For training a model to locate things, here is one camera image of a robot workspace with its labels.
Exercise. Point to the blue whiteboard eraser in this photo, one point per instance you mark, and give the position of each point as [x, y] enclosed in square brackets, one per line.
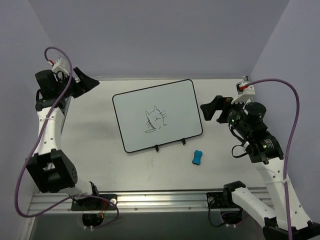
[197, 157]

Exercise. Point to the white whiteboard black frame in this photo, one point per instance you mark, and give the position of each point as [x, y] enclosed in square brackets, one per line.
[158, 115]

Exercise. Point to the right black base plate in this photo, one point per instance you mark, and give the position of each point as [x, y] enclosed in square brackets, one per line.
[218, 200]

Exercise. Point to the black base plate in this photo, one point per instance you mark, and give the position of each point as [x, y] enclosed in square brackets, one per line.
[93, 204]
[218, 200]

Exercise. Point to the left aluminium side rail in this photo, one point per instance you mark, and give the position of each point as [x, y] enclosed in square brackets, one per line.
[67, 97]

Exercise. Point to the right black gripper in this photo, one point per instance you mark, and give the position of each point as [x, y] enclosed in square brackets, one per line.
[223, 110]

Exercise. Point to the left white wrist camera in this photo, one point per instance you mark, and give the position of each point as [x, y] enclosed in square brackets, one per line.
[60, 65]

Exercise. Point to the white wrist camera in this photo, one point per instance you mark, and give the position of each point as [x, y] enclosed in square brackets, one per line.
[245, 92]
[60, 65]

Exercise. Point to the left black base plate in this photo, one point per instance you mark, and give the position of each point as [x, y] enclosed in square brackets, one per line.
[93, 204]

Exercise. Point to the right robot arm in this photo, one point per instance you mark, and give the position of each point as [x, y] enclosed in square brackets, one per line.
[286, 220]

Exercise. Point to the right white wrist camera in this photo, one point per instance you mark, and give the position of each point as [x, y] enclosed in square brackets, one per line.
[245, 92]

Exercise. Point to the back aluminium rail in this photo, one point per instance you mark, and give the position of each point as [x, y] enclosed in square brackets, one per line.
[148, 78]

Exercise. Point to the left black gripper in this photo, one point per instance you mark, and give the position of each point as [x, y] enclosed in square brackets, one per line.
[75, 85]

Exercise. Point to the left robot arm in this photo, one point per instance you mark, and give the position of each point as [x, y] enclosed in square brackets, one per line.
[50, 168]

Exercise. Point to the aluminium front rail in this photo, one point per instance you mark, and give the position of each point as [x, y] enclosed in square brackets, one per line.
[138, 202]

